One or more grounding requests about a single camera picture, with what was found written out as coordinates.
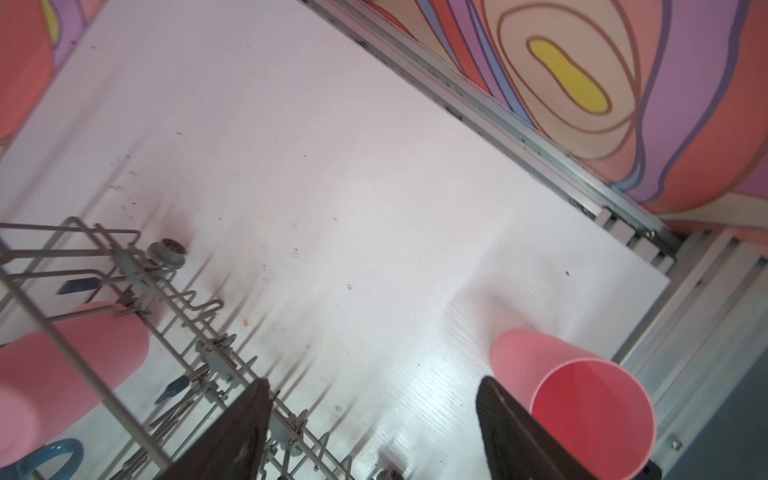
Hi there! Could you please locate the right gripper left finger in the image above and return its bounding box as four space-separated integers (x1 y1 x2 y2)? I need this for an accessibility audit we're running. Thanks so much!
161 379 273 480

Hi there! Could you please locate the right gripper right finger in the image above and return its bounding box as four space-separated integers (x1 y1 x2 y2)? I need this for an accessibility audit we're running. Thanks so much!
475 376 593 480

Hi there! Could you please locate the pink plastic cup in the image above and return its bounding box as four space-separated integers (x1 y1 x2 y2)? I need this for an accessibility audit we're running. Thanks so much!
490 329 657 479
0 302 150 467

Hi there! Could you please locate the blue floral ceramic mug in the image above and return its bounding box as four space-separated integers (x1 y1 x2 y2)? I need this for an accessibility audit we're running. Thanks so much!
1 439 84 480

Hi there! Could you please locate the grey wire dish rack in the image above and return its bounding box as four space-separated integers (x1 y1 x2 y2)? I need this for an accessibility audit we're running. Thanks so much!
1 217 354 479

